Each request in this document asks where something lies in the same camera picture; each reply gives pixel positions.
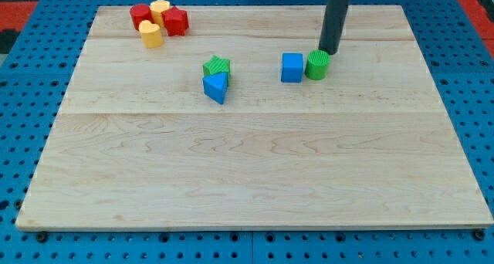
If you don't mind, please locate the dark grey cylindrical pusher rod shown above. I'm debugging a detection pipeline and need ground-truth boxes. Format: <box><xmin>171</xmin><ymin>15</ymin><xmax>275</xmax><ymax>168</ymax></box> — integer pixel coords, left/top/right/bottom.
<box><xmin>319</xmin><ymin>0</ymin><xmax>350</xmax><ymax>55</ymax></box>

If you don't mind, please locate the green cylinder block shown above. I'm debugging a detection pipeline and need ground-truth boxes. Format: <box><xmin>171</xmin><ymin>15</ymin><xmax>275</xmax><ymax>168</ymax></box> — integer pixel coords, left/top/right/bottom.
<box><xmin>305</xmin><ymin>50</ymin><xmax>330</xmax><ymax>80</ymax></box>

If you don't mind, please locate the blue cube block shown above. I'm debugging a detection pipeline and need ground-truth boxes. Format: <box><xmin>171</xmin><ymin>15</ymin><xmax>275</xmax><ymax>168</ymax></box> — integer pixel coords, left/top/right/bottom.
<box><xmin>281</xmin><ymin>52</ymin><xmax>304</xmax><ymax>83</ymax></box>

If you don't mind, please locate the green star block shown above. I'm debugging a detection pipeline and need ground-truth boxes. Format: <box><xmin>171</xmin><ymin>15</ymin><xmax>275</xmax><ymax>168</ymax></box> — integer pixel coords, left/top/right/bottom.
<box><xmin>202</xmin><ymin>55</ymin><xmax>231</xmax><ymax>86</ymax></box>

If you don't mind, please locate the blue triangle block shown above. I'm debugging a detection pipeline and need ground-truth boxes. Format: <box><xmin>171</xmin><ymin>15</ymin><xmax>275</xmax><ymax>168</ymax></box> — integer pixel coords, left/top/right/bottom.
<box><xmin>202</xmin><ymin>72</ymin><xmax>228</xmax><ymax>104</ymax></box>

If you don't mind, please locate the light wooden board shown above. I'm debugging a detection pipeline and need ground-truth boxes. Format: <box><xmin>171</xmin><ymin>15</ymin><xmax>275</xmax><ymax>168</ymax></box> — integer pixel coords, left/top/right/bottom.
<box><xmin>16</xmin><ymin>5</ymin><xmax>493</xmax><ymax>232</ymax></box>

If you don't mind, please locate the red star block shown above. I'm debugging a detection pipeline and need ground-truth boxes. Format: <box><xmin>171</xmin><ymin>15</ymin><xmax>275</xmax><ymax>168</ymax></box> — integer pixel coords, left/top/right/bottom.
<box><xmin>161</xmin><ymin>6</ymin><xmax>189</xmax><ymax>36</ymax></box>

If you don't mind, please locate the yellow pentagon block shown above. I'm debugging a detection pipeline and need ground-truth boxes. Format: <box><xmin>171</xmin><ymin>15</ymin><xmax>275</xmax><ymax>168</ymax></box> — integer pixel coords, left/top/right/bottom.
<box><xmin>150</xmin><ymin>0</ymin><xmax>171</xmax><ymax>28</ymax></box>

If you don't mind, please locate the yellow heart block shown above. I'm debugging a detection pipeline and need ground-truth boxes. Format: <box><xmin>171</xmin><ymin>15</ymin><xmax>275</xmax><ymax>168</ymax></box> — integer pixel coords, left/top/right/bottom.
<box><xmin>138</xmin><ymin>20</ymin><xmax>164</xmax><ymax>49</ymax></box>

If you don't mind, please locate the red cylinder block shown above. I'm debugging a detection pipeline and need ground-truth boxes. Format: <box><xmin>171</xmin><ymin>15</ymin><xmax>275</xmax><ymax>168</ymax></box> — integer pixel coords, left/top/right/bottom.
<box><xmin>129</xmin><ymin>3</ymin><xmax>154</xmax><ymax>31</ymax></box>

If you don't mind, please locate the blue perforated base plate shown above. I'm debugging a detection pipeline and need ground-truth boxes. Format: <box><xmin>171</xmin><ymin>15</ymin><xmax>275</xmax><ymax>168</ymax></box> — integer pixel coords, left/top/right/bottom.
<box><xmin>1</xmin><ymin>0</ymin><xmax>493</xmax><ymax>263</ymax></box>

